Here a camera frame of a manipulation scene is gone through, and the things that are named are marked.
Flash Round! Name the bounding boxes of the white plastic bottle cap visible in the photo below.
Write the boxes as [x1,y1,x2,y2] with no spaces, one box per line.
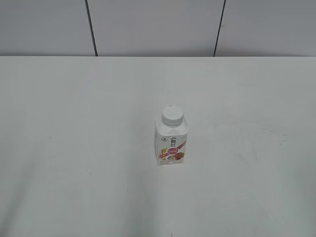
[161,105,184,126]

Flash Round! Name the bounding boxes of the white strawberry yogurt drink bottle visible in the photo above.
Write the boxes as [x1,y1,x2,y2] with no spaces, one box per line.
[154,119,189,165]

